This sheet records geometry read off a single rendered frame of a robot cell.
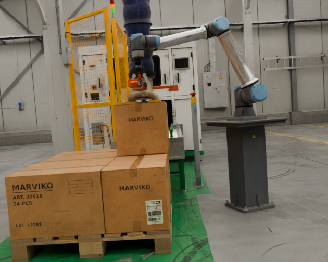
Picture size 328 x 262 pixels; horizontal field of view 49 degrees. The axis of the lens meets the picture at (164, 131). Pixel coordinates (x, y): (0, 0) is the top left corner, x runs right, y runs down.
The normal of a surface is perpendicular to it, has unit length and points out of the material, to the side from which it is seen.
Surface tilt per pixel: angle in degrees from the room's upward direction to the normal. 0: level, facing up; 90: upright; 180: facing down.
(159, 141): 90
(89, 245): 90
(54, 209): 90
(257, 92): 90
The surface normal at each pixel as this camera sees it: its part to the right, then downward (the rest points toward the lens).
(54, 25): -0.03, 0.07
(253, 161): 0.39, 0.04
